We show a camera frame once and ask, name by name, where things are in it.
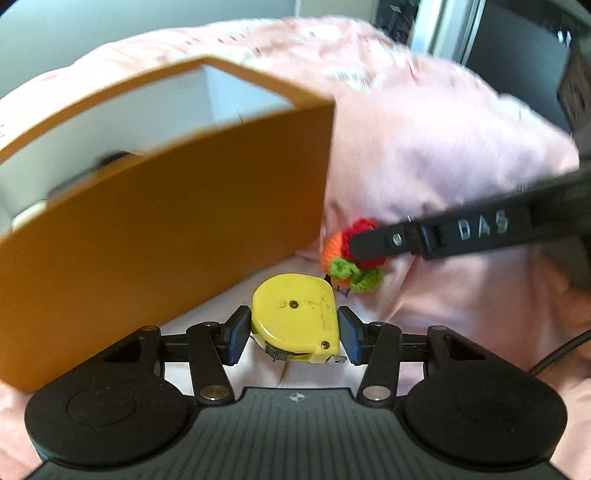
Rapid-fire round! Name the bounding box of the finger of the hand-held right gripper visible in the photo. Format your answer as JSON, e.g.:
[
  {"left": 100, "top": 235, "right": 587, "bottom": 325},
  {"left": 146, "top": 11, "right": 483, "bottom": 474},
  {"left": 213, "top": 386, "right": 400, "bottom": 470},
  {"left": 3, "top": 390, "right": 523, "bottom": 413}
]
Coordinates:
[{"left": 350, "top": 182, "right": 539, "bottom": 264}]

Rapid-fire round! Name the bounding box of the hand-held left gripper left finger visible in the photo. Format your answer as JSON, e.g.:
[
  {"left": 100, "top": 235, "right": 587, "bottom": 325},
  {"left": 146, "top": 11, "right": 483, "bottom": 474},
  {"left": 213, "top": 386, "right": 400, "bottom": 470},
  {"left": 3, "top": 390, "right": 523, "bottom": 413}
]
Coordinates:
[{"left": 99, "top": 305, "right": 252, "bottom": 407}]

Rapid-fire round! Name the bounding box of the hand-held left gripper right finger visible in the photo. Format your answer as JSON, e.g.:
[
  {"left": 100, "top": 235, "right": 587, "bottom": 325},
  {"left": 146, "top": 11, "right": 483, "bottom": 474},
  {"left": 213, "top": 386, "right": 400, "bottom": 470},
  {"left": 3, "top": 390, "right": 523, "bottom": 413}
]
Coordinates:
[{"left": 337, "top": 305, "right": 492, "bottom": 407}]

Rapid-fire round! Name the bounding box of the red crochet flower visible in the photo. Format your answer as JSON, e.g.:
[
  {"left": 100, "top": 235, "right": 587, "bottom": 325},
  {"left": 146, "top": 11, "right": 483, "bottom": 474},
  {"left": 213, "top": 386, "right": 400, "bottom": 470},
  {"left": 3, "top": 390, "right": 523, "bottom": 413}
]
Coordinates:
[{"left": 321, "top": 218, "right": 386, "bottom": 294}]

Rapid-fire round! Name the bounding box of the yellow tape measure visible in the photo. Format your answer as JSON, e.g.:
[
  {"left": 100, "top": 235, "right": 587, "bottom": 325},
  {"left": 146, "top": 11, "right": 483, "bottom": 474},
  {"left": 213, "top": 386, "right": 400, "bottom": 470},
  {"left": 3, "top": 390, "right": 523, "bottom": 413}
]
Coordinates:
[{"left": 250, "top": 272, "right": 347, "bottom": 365}]

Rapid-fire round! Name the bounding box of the orange cardboard box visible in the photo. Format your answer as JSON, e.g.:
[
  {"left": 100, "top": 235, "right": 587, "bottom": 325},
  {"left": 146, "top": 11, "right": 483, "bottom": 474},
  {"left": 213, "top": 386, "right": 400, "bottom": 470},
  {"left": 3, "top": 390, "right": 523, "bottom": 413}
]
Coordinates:
[{"left": 0, "top": 54, "right": 335, "bottom": 393}]

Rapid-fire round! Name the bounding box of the long white box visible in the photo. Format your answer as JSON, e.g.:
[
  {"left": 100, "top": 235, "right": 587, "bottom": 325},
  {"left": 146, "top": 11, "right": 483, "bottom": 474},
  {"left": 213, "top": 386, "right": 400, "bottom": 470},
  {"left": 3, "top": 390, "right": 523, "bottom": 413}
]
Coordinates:
[{"left": 11, "top": 198, "right": 51, "bottom": 232}]

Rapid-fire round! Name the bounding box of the pink printed blanket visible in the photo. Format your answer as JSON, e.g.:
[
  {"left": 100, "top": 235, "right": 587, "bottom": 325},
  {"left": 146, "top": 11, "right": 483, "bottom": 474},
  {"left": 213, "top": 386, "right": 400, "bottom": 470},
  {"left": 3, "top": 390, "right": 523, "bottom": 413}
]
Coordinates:
[{"left": 0, "top": 14, "right": 591, "bottom": 480}]

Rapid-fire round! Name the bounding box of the black cable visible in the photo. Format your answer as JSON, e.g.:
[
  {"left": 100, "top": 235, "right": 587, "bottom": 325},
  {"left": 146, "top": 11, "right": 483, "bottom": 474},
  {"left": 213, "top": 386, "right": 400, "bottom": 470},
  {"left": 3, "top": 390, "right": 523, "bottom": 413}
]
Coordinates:
[{"left": 529, "top": 330, "right": 591, "bottom": 374}]

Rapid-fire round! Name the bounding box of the grey door frame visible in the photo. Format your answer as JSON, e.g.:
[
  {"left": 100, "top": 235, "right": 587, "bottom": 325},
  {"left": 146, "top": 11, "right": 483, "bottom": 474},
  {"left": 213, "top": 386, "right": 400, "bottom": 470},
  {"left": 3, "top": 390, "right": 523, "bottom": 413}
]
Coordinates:
[{"left": 411, "top": 0, "right": 485, "bottom": 65}]

